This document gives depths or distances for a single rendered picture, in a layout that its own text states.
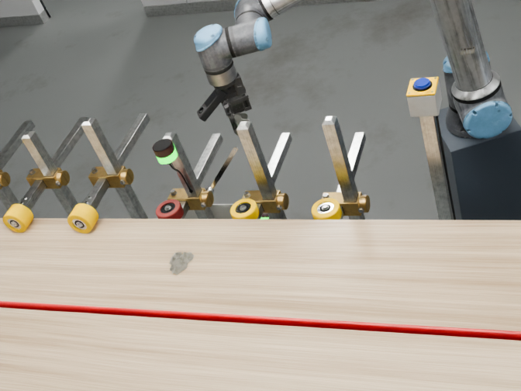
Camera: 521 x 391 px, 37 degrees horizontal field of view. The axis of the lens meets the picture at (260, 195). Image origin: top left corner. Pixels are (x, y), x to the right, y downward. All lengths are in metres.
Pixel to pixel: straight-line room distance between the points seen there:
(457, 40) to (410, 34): 2.20
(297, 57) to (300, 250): 2.68
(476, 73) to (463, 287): 0.79
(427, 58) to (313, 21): 0.94
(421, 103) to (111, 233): 1.01
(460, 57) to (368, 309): 0.88
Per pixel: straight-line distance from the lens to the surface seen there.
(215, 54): 2.27
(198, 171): 2.50
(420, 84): 1.92
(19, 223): 2.53
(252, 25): 2.26
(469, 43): 2.36
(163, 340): 1.99
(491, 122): 2.50
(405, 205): 3.41
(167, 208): 2.33
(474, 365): 1.73
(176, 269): 2.12
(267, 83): 4.46
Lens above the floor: 2.31
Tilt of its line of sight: 39 degrees down
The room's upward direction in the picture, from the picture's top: 21 degrees counter-clockwise
